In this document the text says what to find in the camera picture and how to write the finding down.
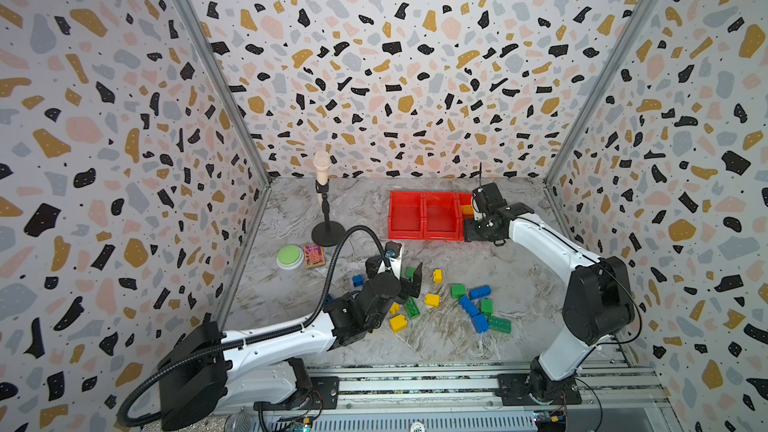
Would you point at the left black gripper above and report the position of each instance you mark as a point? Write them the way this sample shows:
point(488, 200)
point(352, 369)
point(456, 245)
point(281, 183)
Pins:
point(417, 283)

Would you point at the yellow square brick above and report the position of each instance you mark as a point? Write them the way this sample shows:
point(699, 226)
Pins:
point(432, 300)

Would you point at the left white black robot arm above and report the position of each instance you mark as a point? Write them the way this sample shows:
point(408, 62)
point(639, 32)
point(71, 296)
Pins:
point(212, 371)

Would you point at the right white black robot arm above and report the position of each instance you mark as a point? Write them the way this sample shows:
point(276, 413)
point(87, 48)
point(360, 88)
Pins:
point(597, 302)

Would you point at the green long brick lower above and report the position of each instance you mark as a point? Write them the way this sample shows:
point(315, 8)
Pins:
point(411, 308)

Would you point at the right red bin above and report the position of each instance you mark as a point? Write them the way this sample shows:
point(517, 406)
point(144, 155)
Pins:
point(465, 198)

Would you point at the red bin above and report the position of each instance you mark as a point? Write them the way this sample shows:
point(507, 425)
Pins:
point(465, 198)
point(405, 215)
point(442, 218)

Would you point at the middle red bin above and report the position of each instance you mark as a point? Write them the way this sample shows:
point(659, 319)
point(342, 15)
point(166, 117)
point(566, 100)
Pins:
point(442, 218)

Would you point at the green square brick centre right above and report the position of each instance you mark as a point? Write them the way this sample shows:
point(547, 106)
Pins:
point(457, 291)

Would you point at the left red bin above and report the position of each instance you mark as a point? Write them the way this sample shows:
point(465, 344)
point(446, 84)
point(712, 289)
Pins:
point(405, 215)

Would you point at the blue long brick right upper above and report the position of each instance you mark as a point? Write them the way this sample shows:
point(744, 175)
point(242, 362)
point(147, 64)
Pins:
point(479, 292)

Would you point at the microphone on black stand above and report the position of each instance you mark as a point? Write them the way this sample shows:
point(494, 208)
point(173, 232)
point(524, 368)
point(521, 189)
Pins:
point(327, 233)

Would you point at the colourful small card box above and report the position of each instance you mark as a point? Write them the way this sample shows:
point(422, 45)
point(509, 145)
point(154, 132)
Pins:
point(314, 256)

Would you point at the blue long brick right diagonal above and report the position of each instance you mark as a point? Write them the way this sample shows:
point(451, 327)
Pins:
point(468, 306)

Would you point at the blue square brick right lower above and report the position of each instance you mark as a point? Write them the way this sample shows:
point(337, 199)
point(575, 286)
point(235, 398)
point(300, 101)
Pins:
point(480, 323)

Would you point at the dark green long brick right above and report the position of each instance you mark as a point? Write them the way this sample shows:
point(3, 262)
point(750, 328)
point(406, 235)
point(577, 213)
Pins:
point(499, 324)

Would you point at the green round button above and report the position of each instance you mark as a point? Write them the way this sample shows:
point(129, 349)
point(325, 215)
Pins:
point(290, 257)

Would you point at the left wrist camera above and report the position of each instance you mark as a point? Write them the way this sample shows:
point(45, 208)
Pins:
point(394, 252)

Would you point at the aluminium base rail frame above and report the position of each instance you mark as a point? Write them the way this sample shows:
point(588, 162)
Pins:
point(609, 395)

